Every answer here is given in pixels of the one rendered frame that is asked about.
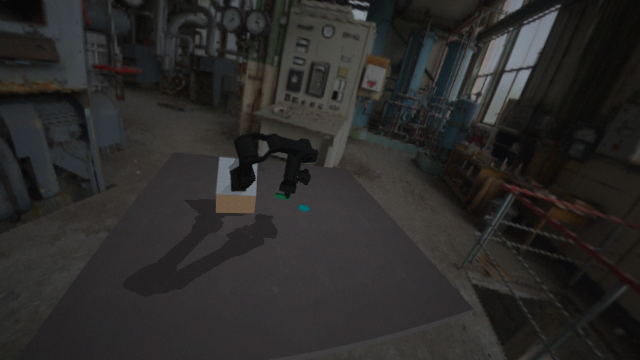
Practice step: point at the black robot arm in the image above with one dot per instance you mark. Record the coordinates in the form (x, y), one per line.
(298, 152)

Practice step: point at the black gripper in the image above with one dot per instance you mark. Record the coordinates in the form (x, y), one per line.
(287, 185)

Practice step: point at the dark green rectangular post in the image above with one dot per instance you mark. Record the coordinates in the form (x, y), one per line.
(281, 196)

